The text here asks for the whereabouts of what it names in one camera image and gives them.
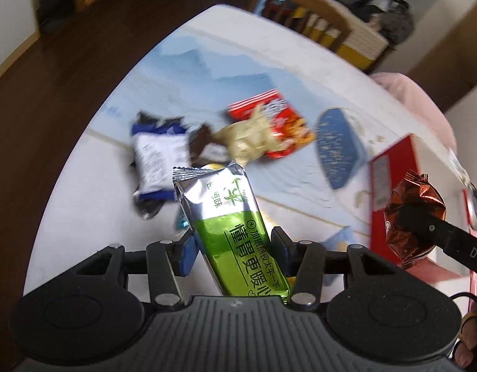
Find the red cardboard box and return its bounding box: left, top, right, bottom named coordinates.
left=369, top=135, right=470, bottom=284

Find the copper foil snack bag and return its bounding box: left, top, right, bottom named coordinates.
left=384, top=170, right=446, bottom=269

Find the person's hand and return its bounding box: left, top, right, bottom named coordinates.
left=453, top=301, right=477, bottom=371

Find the silver desk lamp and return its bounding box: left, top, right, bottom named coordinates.
left=465, top=181, right=477, bottom=228

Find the red lion chips bag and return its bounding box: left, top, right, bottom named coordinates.
left=227, top=89, right=315, bottom=159

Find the blue white snack packet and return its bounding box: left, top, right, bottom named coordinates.
left=132, top=111, right=190, bottom=219

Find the green silver snack packet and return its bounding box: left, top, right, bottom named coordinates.
left=173, top=161, right=289, bottom=301

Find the light blue snack packet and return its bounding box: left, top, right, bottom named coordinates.
left=321, top=227, right=356, bottom=252

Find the wooden dining chair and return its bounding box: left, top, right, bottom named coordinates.
left=240, top=0, right=352, bottom=54

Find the cream yellow snack bag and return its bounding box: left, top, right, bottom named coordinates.
left=212, top=104, right=287, bottom=167

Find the sofa with cream cover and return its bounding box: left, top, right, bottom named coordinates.
left=323, top=0, right=415, bottom=74

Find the dark brown snack packet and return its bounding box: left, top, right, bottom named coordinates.
left=189, top=123, right=231, bottom=167

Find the blue candy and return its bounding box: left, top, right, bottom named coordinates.
left=174, top=208, right=190, bottom=233

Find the pink padded chair cover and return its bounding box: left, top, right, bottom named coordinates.
left=370, top=72, right=457, bottom=153

